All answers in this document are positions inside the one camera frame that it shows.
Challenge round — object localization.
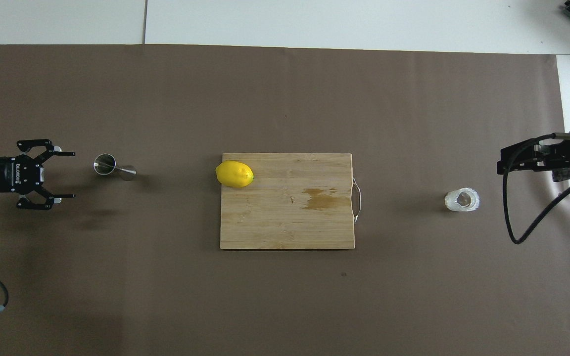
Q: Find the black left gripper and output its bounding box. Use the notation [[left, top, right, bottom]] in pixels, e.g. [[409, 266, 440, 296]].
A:
[[0, 139, 76, 211]]

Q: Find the steel double jigger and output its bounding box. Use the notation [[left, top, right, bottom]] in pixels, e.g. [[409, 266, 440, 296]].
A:
[[93, 153, 137, 181]]

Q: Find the clear textured glass cup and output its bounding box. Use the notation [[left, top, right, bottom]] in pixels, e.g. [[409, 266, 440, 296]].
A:
[[444, 187, 481, 213]]

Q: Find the yellow lemon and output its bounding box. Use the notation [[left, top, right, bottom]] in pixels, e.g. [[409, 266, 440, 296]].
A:
[[215, 160, 255, 188]]

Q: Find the wooden cutting board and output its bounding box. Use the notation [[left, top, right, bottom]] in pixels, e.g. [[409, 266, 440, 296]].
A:
[[220, 152, 363, 250]]

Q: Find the brown table mat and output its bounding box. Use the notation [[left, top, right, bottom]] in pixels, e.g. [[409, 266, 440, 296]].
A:
[[0, 44, 570, 356]]

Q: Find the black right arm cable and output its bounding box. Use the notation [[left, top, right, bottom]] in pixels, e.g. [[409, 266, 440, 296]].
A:
[[502, 133, 570, 245]]

